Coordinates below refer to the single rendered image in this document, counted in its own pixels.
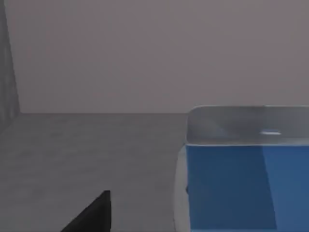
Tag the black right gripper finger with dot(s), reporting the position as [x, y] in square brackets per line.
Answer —
[96, 215]

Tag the blue and white box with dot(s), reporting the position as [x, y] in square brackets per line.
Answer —
[241, 181]

